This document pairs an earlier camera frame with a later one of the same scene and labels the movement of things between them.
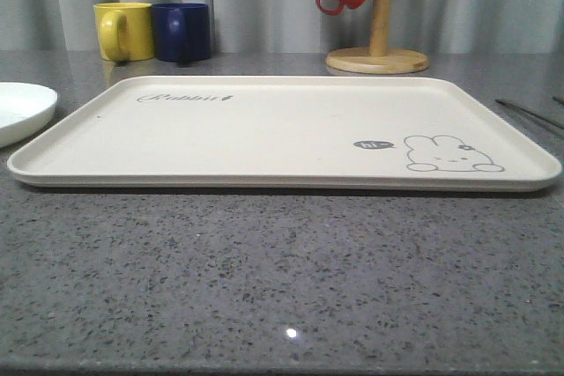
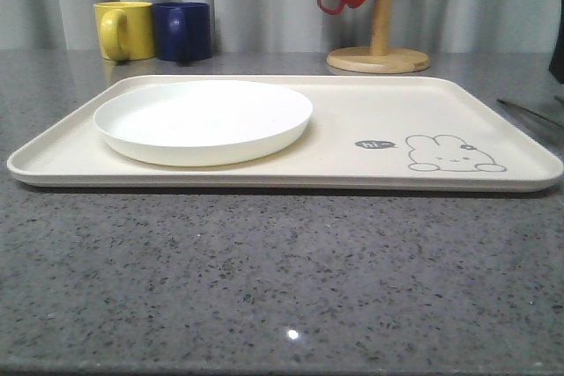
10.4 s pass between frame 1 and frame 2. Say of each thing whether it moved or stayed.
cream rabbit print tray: stayed
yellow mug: stayed
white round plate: moved
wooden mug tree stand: stayed
